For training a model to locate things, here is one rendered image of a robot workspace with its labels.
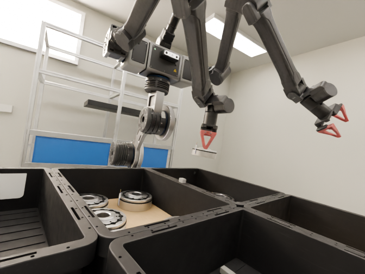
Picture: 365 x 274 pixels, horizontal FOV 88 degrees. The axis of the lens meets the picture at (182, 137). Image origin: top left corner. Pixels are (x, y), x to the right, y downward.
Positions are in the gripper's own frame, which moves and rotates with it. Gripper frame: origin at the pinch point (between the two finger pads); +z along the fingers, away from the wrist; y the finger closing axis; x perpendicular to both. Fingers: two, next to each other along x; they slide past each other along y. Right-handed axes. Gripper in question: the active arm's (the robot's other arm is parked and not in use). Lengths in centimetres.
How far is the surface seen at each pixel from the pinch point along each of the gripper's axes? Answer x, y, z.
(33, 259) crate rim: 17, -63, 13
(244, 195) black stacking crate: -17.2, -6.4, 15.4
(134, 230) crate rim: 10, -55, 13
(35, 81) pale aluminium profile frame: 168, 90, -34
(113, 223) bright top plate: 18.5, -40.4, 19.7
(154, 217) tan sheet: 11.9, -27.4, 22.1
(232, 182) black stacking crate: -12.9, -2.6, 12.2
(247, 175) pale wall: -109, 305, 38
